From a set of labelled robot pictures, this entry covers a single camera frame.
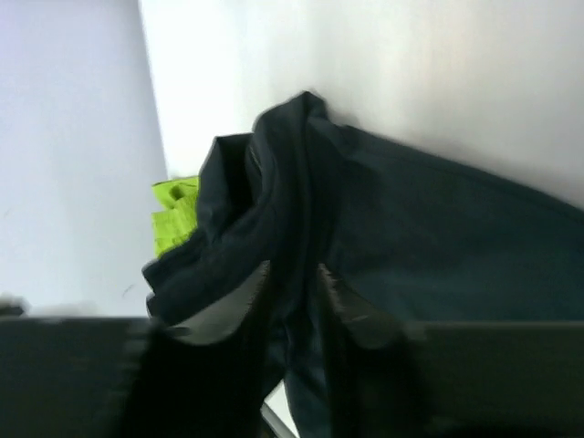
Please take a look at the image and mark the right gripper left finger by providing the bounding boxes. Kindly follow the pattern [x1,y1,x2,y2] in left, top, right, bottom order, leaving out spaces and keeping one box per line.
[1,263,272,437]

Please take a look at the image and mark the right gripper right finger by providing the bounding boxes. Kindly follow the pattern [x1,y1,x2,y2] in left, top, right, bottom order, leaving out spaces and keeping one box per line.
[318,266,583,437]

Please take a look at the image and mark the dark green shorts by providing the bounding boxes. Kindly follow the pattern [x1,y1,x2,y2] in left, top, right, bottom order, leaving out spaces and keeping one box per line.
[143,92,583,437]

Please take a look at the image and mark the lime green shorts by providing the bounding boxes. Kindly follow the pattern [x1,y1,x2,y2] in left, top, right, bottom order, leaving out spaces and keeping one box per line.
[151,176,200,257]

